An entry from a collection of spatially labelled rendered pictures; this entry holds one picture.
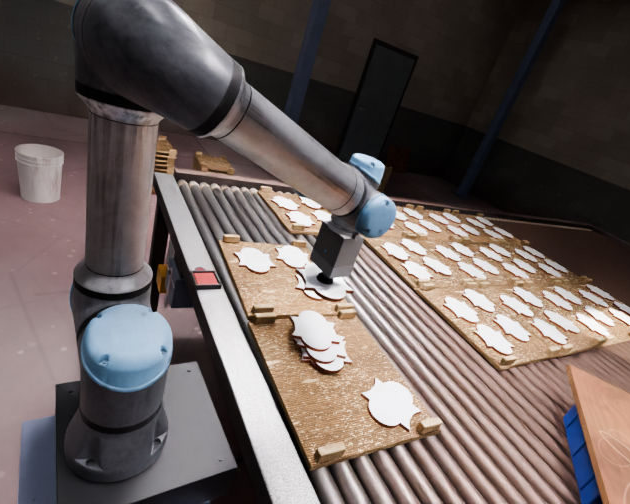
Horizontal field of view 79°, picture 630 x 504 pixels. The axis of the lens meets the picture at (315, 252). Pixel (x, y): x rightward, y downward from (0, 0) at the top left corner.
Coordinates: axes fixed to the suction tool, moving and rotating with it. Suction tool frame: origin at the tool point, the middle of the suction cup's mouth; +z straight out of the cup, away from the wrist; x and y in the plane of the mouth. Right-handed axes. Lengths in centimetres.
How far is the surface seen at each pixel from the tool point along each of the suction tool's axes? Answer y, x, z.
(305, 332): -1.4, 1.3, 14.2
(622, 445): -60, -48, 8
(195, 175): 110, -10, 17
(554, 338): -28, -100, 17
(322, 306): 11.1, -15.1, 18.3
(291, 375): -9.6, 9.3, 18.3
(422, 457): -37.6, -8.5, 20.4
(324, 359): -10.1, 0.9, 15.2
